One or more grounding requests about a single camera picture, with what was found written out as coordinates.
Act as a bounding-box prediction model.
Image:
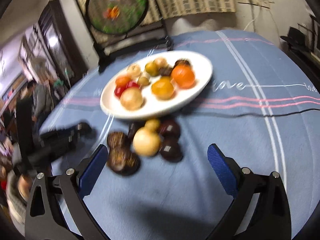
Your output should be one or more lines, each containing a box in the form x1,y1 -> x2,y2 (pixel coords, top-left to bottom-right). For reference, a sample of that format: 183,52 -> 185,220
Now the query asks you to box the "small yellow green fruit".
137,76 -> 150,87

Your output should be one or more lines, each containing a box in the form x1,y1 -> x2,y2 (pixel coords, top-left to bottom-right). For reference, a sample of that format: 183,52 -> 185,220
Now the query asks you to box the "tan pear fruit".
153,57 -> 168,69

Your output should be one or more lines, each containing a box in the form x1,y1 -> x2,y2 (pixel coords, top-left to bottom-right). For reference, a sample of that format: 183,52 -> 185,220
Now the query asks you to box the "brown speckled fruit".
174,59 -> 191,68

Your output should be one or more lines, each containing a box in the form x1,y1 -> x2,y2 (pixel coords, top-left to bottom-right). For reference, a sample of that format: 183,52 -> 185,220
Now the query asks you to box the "large dark brown fruit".
106,147 -> 140,176

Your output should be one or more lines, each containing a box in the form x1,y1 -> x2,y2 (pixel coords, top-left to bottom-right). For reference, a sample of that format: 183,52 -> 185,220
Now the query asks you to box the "dark plum on cloth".
106,131 -> 130,149

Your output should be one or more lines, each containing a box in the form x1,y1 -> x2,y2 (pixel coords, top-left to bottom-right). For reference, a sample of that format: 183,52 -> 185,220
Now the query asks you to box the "large orange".
171,64 -> 195,89

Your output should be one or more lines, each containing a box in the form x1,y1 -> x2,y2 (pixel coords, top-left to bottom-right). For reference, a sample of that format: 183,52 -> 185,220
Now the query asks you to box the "yellow orange tomato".
151,76 -> 175,100

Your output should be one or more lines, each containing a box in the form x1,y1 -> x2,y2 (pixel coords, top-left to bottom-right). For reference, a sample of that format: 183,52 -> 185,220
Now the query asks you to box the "small orange tangerine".
115,75 -> 132,87

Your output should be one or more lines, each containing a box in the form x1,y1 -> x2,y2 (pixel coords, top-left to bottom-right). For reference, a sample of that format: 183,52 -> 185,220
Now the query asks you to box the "green yellow apple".
144,62 -> 159,77

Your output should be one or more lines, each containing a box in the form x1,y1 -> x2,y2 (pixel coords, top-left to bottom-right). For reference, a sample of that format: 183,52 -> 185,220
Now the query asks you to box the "dark purple plum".
159,119 -> 181,139
159,138 -> 183,163

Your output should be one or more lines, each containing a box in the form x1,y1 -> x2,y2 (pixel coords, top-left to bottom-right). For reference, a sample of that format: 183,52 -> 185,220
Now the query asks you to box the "white oval plate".
100,51 -> 213,120

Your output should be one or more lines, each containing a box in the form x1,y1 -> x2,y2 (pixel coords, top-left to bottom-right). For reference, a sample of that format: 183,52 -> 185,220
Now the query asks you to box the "blue striped tablecloth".
39,29 -> 320,240

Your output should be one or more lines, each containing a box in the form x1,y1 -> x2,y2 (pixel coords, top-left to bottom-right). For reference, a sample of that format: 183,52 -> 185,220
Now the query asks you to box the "dark brown small fruit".
159,66 -> 173,76

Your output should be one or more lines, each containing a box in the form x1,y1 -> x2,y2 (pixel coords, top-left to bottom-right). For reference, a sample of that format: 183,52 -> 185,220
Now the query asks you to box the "dark wooden framed door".
38,0 -> 88,87

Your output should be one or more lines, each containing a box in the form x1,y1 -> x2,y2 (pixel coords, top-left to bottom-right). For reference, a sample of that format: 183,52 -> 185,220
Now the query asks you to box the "seated person in grey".
16,80 -> 54,135

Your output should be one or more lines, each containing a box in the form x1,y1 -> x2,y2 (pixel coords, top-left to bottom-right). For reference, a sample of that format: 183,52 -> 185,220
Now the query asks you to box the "small red tomato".
126,81 -> 140,89

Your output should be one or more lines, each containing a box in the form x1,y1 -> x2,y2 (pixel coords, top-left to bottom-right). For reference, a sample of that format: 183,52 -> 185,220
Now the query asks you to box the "small pale apple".
126,63 -> 141,79

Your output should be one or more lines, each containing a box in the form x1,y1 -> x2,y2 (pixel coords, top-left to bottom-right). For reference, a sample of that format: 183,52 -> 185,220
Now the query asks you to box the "operator left hand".
17,175 -> 33,202

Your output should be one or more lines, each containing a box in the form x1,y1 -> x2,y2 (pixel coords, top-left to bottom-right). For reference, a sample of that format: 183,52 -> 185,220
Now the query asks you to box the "tan round pear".
120,87 -> 144,111

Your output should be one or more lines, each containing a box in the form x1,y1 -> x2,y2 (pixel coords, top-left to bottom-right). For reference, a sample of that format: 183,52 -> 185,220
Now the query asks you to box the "black desk shelf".
280,14 -> 319,87

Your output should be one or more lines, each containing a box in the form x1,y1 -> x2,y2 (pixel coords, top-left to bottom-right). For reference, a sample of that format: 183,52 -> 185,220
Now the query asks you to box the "pale cream round fruit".
132,127 -> 161,157

